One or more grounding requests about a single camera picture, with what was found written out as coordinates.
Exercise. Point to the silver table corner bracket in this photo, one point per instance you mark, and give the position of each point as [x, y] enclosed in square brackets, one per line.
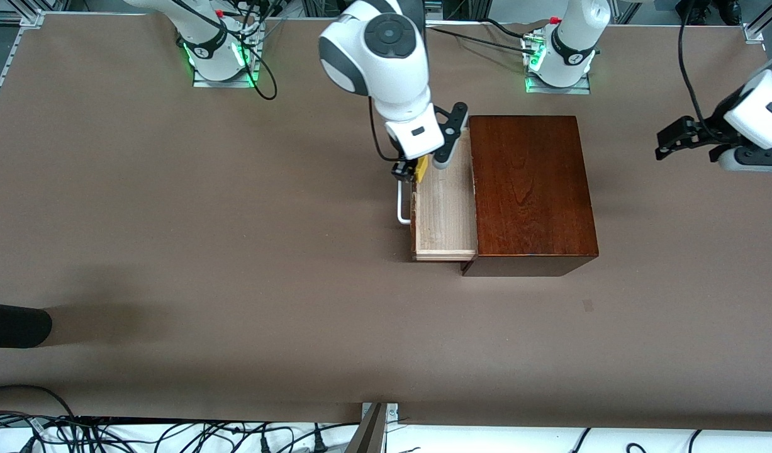
[754, 33]

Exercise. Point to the aluminium table edge rail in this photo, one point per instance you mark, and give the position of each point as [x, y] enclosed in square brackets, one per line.
[11, 63]

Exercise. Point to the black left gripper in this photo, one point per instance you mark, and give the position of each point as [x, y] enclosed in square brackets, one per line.
[702, 131]

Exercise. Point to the grey metal frame bracket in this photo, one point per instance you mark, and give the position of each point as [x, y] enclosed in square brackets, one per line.
[370, 434]

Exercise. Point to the black shoe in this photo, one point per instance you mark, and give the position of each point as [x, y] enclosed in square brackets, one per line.
[688, 12]
[728, 7]

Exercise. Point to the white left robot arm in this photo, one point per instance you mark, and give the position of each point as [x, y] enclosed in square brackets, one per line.
[574, 38]

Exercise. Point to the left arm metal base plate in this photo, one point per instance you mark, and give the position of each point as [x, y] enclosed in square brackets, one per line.
[581, 90]

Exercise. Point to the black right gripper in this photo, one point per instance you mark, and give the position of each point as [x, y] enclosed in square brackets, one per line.
[400, 168]

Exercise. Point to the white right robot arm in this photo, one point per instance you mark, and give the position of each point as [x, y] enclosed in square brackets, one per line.
[386, 69]

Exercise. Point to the dark brown wooden cabinet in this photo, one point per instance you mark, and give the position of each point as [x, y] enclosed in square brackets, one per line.
[530, 189]

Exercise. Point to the yellow cube block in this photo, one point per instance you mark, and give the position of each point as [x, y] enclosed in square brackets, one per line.
[421, 168]

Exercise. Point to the black cylinder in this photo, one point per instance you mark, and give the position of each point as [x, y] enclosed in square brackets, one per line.
[14, 325]

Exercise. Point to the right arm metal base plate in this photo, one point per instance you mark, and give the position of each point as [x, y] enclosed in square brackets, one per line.
[234, 83]

